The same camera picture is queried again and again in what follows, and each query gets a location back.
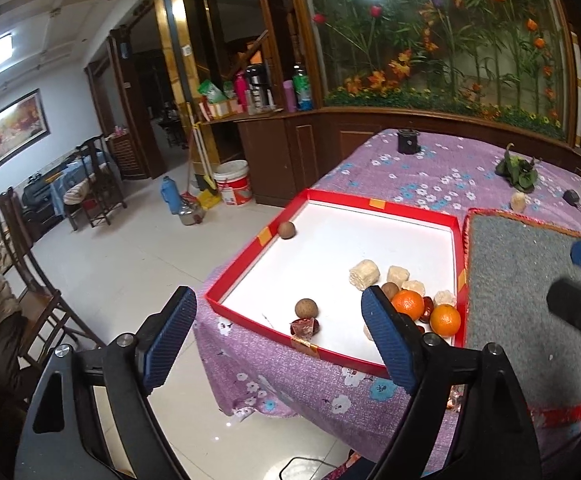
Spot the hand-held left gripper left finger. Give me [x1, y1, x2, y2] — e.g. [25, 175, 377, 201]
[14, 285, 198, 480]

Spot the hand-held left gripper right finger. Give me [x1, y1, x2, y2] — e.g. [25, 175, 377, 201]
[361, 285, 544, 480]

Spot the orange mandarin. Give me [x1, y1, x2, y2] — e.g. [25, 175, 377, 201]
[391, 290, 425, 322]
[429, 305, 463, 338]

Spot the red shallow box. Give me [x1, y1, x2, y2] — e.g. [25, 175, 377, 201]
[204, 188, 469, 378]

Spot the grey felt mat red trim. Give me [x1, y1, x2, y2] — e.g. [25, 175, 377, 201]
[453, 207, 581, 428]

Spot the green leafy vegetable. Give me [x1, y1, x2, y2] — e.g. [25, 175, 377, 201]
[495, 143, 542, 193]

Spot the metal kettle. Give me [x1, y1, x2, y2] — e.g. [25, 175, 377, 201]
[177, 200, 206, 227]

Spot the blue plastic jug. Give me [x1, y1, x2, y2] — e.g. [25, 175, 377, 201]
[159, 176, 184, 215]

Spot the dark wooden chair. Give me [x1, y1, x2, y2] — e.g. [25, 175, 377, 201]
[74, 134, 128, 231]
[0, 187, 106, 376]

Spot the yellow dustpan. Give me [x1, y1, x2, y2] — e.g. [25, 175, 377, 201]
[198, 187, 222, 211]

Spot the white red plastic bucket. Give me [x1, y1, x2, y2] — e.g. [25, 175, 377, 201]
[213, 160, 252, 207]

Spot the purple floral tablecloth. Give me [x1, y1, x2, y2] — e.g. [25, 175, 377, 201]
[193, 127, 581, 476]

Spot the white rolled scroll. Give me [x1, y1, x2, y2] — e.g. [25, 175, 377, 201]
[568, 30, 581, 148]

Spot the dining table blue cloth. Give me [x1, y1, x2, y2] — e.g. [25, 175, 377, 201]
[50, 152, 121, 218]

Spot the small black stand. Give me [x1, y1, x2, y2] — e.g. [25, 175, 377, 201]
[397, 129, 421, 155]

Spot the wooden counter cabinet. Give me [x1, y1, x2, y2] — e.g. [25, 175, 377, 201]
[234, 107, 386, 207]

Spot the small woven basket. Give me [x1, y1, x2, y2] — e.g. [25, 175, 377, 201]
[199, 97, 244, 121]

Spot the green packet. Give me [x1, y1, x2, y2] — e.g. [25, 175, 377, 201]
[198, 79, 231, 103]

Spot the green plastic bottle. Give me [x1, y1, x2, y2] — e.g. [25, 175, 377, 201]
[292, 62, 315, 112]

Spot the black steel thermos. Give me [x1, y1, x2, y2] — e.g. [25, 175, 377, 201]
[244, 63, 271, 115]

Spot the glass cabinet with artificial flowers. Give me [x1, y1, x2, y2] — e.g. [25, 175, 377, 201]
[285, 0, 579, 148]

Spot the broom with pale handle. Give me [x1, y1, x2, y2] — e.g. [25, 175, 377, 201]
[185, 102, 218, 196]

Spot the framed wall painting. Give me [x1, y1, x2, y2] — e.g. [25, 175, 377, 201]
[0, 88, 51, 183]

